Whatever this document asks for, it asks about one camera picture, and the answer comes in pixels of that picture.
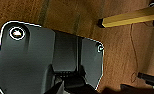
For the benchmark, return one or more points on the black metal bar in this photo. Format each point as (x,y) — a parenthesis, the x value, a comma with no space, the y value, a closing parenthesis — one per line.
(149,77)

